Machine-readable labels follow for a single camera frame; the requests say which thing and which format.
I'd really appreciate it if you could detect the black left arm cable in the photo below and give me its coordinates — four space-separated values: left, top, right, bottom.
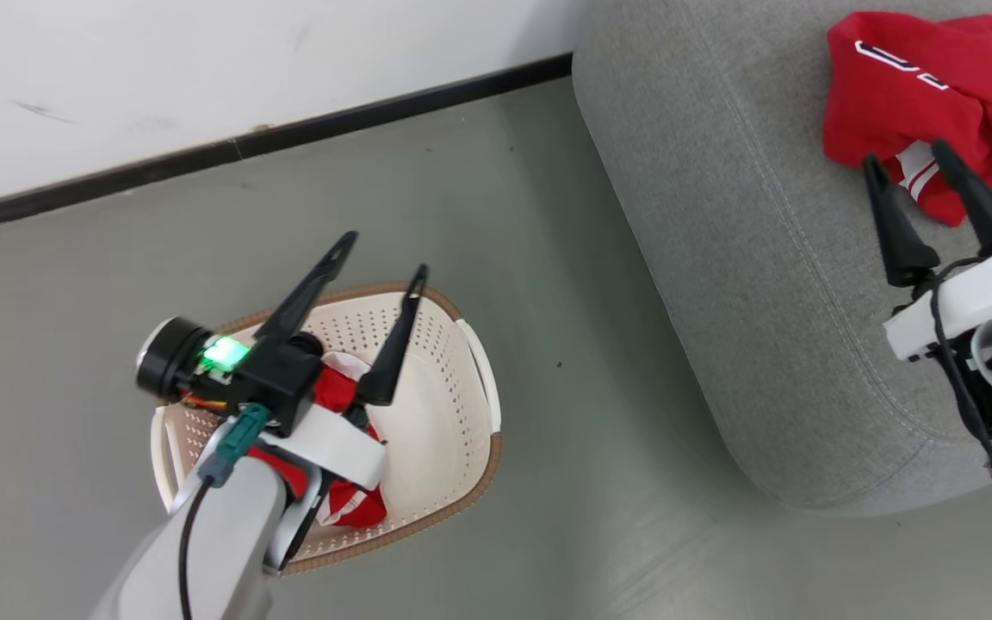
176 475 214 620

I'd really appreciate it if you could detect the black wall baseboard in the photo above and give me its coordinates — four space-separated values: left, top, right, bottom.
0 52 574 240

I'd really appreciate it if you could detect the red jersey with white trim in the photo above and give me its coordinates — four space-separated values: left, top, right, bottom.
823 10 992 229

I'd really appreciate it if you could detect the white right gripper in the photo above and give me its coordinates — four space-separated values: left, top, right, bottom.
862 138 992 363

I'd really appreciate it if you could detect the red and white striped garment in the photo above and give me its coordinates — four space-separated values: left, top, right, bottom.
246 349 389 528

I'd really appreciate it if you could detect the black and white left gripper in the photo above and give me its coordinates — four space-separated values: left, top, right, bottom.
225 231 429 487

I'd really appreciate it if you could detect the grey fabric sofa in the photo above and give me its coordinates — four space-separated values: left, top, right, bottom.
572 0 992 518

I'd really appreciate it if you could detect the cream perforated laundry basket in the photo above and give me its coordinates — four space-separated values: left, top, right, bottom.
150 282 503 576

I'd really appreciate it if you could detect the teal cable connector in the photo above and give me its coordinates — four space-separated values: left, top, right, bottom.
197 403 273 488

